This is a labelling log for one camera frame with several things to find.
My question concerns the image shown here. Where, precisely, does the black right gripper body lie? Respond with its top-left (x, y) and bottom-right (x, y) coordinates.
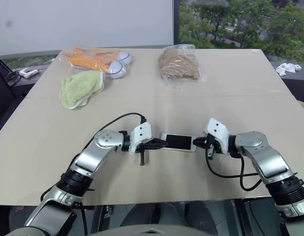
top-left (204, 134), bottom-right (222, 160)

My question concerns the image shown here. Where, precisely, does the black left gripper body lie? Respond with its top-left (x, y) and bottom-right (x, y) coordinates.
top-left (138, 139), bottom-right (156, 166)

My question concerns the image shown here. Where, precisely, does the white smartphone with black screen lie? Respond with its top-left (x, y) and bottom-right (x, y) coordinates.
top-left (159, 132), bottom-right (197, 153)

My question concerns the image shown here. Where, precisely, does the brown item in plastic bag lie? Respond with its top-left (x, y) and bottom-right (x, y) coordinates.
top-left (156, 43), bottom-right (208, 90)

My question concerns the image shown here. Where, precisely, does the brown folded cloth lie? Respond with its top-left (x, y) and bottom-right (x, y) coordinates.
top-left (158, 46), bottom-right (200, 81)

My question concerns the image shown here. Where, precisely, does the green terry towel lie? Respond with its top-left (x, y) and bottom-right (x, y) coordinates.
top-left (59, 71), bottom-right (105, 110)

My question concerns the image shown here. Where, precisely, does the orange canvas shoe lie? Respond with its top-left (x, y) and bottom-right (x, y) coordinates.
top-left (74, 46), bottom-right (132, 65)
top-left (62, 52), bottom-right (126, 80)

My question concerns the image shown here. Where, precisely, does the black window pillar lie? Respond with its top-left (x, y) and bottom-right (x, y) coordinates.
top-left (172, 0), bottom-right (180, 47)

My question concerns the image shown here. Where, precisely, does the clear plastic shoe bag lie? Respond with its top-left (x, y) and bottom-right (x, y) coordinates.
top-left (54, 45), bottom-right (133, 81)

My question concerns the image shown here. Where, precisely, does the white roller blind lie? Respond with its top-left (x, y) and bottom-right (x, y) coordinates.
top-left (0, 0), bottom-right (173, 60)

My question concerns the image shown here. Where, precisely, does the white power strip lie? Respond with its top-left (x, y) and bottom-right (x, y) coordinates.
top-left (19, 68), bottom-right (39, 79)

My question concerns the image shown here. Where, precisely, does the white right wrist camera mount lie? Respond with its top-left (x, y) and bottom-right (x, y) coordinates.
top-left (203, 118), bottom-right (230, 155)

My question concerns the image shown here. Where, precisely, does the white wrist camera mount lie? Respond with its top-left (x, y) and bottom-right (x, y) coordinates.
top-left (129, 122), bottom-right (152, 155)
top-left (203, 118), bottom-right (230, 155)

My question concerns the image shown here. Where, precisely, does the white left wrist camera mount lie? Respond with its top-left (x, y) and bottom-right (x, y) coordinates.
top-left (129, 122), bottom-right (152, 155)

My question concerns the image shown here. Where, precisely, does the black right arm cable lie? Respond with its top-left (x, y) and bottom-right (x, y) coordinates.
top-left (205, 147), bottom-right (263, 191)

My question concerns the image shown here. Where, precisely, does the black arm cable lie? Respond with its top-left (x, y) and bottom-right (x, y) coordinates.
top-left (205, 147), bottom-right (263, 191)
top-left (77, 112), bottom-right (148, 158)

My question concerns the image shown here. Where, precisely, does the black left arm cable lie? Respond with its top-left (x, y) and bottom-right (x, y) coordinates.
top-left (77, 112), bottom-right (148, 158)

